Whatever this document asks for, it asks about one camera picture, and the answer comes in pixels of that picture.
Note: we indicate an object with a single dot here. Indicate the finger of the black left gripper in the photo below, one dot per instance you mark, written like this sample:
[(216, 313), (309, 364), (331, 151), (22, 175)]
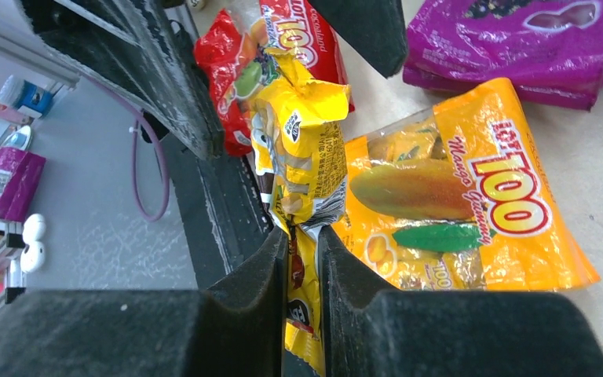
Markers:
[(376, 29), (131, 48)]

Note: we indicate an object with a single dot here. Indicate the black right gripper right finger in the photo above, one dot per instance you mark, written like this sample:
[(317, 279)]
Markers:
[(371, 328)]

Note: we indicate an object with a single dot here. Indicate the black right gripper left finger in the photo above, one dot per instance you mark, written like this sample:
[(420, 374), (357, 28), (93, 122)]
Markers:
[(233, 328)]

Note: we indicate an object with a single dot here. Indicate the yellow M&M bag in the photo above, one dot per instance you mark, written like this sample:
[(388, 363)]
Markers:
[(295, 128)]

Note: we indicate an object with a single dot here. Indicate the red gummy candy bag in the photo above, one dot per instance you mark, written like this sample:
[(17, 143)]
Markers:
[(232, 56)]

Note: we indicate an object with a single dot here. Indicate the orange gummy candy bag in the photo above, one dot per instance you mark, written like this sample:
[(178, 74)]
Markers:
[(455, 198)]

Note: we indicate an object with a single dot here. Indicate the purple gummy candy bag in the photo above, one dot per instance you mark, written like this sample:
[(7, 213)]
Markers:
[(551, 51)]

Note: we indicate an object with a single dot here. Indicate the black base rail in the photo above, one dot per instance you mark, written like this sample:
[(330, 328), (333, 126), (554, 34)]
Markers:
[(221, 211)]

